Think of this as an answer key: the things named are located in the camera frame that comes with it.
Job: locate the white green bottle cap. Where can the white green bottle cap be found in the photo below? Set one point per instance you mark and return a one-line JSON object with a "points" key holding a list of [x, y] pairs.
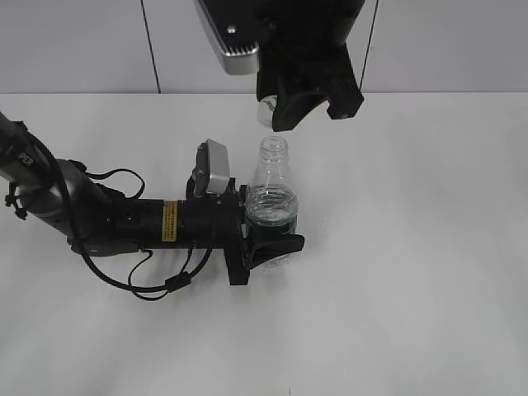
{"points": [[266, 109]]}

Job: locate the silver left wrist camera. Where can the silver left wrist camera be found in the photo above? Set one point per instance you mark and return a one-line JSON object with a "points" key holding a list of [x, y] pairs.
{"points": [[211, 173]]}

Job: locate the clear cestbon water bottle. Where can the clear cestbon water bottle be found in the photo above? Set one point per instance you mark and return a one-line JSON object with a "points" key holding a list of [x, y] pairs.
{"points": [[271, 205]]}

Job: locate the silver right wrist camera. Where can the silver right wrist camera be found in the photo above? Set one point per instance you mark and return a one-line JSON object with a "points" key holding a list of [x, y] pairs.
{"points": [[233, 30]]}

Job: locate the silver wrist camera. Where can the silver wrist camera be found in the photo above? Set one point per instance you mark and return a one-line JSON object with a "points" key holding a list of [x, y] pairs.
{"points": [[211, 173], [233, 30]]}

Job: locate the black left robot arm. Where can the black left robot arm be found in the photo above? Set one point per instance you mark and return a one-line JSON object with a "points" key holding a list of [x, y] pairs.
{"points": [[99, 221]]}

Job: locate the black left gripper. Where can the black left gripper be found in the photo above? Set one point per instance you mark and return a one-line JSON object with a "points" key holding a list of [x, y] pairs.
{"points": [[210, 222]]}

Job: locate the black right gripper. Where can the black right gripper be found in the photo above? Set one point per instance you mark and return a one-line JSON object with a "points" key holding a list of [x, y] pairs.
{"points": [[304, 59]]}

